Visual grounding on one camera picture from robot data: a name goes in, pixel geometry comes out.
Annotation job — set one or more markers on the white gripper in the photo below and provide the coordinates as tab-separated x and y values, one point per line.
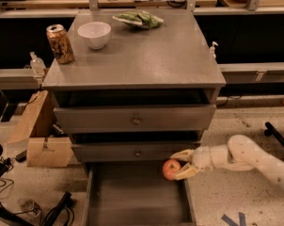
202	159

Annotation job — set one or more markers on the red apple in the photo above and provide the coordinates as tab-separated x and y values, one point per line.
170	168

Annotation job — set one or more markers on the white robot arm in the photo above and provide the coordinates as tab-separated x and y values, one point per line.
238	154

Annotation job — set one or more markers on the grey top drawer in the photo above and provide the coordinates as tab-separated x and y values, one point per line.
148	118

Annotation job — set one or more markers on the grey open bottom drawer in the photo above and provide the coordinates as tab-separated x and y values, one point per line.
136	194

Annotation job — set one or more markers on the grey middle drawer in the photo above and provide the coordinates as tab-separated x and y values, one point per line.
131	151

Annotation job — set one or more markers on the grey drawer cabinet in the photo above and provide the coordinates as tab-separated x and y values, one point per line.
168	65

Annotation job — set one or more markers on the black metal leg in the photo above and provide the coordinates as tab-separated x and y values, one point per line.
271	131

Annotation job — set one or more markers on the white pump bottle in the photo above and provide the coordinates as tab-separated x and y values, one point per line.
212	49

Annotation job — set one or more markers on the black power strip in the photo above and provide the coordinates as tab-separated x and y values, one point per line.
54	213

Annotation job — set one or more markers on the brown cardboard box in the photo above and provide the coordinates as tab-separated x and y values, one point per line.
36	129

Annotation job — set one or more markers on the green chip bag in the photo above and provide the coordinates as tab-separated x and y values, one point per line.
141	19

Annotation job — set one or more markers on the white bowl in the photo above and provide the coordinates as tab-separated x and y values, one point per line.
95	34

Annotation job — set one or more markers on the gold drink can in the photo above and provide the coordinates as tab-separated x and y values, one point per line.
60	43

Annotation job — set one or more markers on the clear plastic bottle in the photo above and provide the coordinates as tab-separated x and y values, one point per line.
37	64

